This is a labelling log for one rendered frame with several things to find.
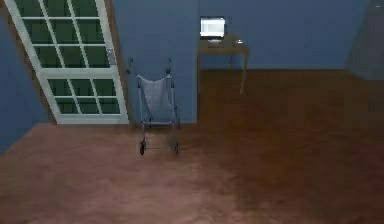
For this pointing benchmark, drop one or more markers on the white glass-paned door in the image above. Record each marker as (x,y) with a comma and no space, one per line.
(71,71)

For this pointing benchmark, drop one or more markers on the small white object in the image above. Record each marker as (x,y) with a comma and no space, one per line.
(239,41)

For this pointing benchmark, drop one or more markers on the brown wooden table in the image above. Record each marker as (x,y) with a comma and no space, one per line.
(222,48)

